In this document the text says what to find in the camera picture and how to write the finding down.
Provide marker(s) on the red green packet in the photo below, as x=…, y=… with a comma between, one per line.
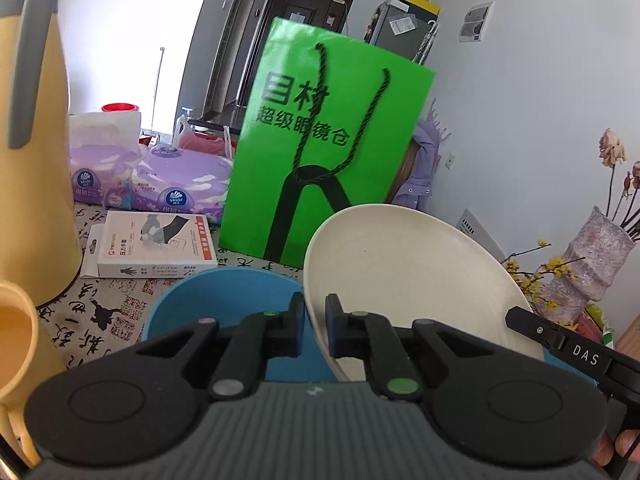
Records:
x=592, y=327

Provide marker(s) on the pink mottled vase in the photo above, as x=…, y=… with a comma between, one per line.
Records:
x=590, y=260

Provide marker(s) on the yellow thermos jug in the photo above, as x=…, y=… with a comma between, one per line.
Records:
x=35, y=185

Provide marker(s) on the white glove box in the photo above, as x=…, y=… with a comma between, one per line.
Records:
x=150, y=255

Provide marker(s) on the wall panel box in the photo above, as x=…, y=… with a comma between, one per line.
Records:
x=476, y=22

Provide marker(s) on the cream plate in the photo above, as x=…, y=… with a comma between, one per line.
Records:
x=410, y=270

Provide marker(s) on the purple jacket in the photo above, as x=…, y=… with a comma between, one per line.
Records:
x=425, y=160

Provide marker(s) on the person's right hand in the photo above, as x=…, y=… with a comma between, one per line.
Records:
x=625, y=447

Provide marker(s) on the dark wooden door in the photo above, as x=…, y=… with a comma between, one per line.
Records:
x=295, y=5

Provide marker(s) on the white wall outlet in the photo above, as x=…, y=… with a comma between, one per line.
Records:
x=450, y=160

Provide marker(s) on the grey fridge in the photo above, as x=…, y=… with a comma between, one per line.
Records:
x=395, y=35

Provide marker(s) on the folded umbrella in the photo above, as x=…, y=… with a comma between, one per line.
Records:
x=425, y=42

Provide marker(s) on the yellow mug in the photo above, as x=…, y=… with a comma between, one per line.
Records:
x=20, y=330

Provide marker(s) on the green paper bag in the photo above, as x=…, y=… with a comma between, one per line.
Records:
x=395, y=125

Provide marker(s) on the yellow box on fridge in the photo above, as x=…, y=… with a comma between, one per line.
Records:
x=420, y=2

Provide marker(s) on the red lidded container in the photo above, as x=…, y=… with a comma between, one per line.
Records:
x=120, y=107

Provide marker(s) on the yellow flower sprigs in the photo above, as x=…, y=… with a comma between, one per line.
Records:
x=555, y=262

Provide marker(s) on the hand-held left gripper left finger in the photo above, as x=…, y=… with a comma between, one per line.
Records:
x=298, y=317

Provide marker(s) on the white printed card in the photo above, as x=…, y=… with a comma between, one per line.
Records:
x=472, y=227

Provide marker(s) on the open purple tissue pack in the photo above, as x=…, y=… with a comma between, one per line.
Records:
x=100, y=170

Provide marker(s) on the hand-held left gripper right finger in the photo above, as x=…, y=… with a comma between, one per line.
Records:
x=332, y=325

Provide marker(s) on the wooden chair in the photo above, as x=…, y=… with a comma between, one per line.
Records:
x=406, y=165

